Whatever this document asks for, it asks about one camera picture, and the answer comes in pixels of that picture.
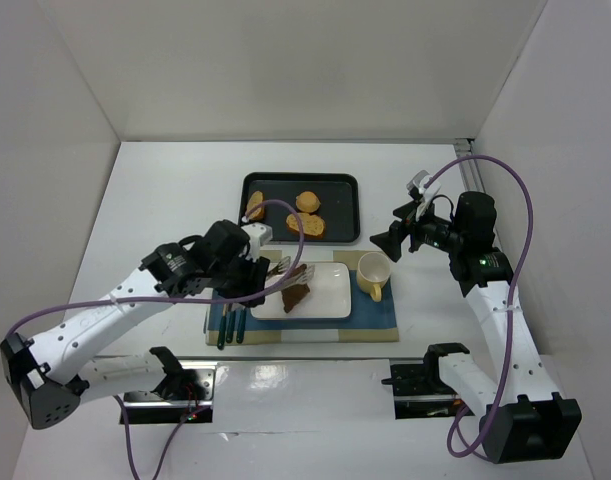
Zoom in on black baking tray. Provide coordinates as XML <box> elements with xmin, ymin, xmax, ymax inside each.
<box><xmin>239</xmin><ymin>172</ymin><xmax>360</xmax><ymax>245</ymax></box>

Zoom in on blue beige placemat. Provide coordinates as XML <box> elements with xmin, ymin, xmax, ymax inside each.
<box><xmin>203</xmin><ymin>251</ymin><xmax>399</xmax><ymax>346</ymax></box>

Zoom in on aluminium frame rail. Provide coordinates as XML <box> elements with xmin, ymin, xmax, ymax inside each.
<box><xmin>454</xmin><ymin>138</ymin><xmax>485</xmax><ymax>193</ymax></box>

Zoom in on small bread slice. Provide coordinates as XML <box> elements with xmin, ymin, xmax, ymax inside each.
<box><xmin>245</xmin><ymin>190</ymin><xmax>265</xmax><ymax>222</ymax></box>

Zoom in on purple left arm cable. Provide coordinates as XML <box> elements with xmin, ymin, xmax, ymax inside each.
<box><xmin>7</xmin><ymin>199</ymin><xmax>306</xmax><ymax>479</ymax></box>

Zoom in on round yellow bun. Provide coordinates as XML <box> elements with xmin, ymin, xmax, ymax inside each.
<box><xmin>296</xmin><ymin>191</ymin><xmax>321</xmax><ymax>213</ymax></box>

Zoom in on white rectangular plate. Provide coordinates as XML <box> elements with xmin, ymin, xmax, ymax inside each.
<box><xmin>251</xmin><ymin>262</ymin><xmax>351</xmax><ymax>321</ymax></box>

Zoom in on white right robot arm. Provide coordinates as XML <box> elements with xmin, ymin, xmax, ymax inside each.
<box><xmin>371</xmin><ymin>189</ymin><xmax>582</xmax><ymax>464</ymax></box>

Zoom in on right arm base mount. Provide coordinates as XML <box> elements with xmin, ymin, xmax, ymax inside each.
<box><xmin>381</xmin><ymin>360</ymin><xmax>464</xmax><ymax>420</ymax></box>

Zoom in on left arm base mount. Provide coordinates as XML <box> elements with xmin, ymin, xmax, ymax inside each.
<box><xmin>123</xmin><ymin>360</ymin><xmax>217</xmax><ymax>425</ymax></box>

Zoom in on yellow white mug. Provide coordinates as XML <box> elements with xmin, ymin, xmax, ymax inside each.
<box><xmin>356</xmin><ymin>252</ymin><xmax>391</xmax><ymax>302</ymax></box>

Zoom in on gold spoon green handle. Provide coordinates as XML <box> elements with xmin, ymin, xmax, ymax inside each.
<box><xmin>236</xmin><ymin>308</ymin><xmax>247</xmax><ymax>344</ymax></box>

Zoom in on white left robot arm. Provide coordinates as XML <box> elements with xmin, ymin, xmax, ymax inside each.
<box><xmin>0</xmin><ymin>220</ymin><xmax>272</xmax><ymax>430</ymax></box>

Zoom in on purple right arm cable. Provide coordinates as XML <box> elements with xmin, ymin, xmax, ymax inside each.
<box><xmin>424</xmin><ymin>152</ymin><xmax>537</xmax><ymax>459</ymax></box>

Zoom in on gold fork green handle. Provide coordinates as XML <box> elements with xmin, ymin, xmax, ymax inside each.
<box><xmin>216</xmin><ymin>304</ymin><xmax>229</xmax><ymax>350</ymax></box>

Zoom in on gold knife green handle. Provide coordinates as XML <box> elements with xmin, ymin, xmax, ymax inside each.
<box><xmin>225</xmin><ymin>304</ymin><xmax>236</xmax><ymax>343</ymax></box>

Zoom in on brown croissant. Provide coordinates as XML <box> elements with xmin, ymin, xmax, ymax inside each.
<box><xmin>281</xmin><ymin>264</ymin><xmax>315</xmax><ymax>313</ymax></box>

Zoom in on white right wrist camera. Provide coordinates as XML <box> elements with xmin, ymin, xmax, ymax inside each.
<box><xmin>406</xmin><ymin>170</ymin><xmax>441</xmax><ymax>218</ymax></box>

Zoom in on seeded bread slice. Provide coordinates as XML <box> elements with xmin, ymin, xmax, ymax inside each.
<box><xmin>286</xmin><ymin>212</ymin><xmax>326</xmax><ymax>239</ymax></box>

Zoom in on metal kitchen tongs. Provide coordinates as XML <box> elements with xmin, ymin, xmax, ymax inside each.
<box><xmin>264</xmin><ymin>256</ymin><xmax>315</xmax><ymax>293</ymax></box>

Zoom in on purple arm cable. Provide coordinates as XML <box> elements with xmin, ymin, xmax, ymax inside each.
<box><xmin>424</xmin><ymin>152</ymin><xmax>537</xmax><ymax>459</ymax></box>
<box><xmin>7</xmin><ymin>199</ymin><xmax>306</xmax><ymax>479</ymax></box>

